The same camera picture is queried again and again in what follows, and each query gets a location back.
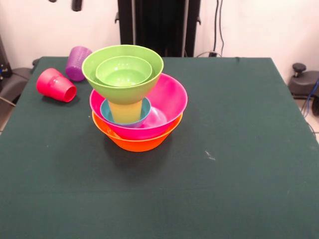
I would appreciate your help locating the black equipment box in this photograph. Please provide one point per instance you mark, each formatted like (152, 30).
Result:
(4, 62)

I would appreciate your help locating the orange plastic bowl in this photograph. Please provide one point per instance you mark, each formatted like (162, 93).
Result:
(139, 145)

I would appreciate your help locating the black floor stand base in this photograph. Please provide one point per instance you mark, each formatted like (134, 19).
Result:
(15, 82)
(304, 83)

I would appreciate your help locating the purple plastic cup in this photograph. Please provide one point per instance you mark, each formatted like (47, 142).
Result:
(76, 62)

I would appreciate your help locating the pink plastic bowl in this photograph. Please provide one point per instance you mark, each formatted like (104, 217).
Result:
(172, 99)

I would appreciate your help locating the black wall plug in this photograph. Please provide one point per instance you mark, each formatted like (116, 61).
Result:
(212, 53)

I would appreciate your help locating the dark green tablecloth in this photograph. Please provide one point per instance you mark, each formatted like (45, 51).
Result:
(236, 186)

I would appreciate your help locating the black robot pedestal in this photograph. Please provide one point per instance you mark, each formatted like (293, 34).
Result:
(154, 25)

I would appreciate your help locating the red plastic cup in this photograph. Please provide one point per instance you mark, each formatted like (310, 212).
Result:
(53, 84)

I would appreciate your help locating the light blue plastic bowl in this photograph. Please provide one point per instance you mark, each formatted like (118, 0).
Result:
(145, 109)

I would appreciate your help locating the small green plastic bowl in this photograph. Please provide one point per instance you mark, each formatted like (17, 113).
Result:
(123, 74)

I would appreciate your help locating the large green plastic bowl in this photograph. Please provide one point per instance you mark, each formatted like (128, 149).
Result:
(119, 95)

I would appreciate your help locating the yellow plastic cup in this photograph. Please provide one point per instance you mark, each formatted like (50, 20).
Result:
(124, 112)

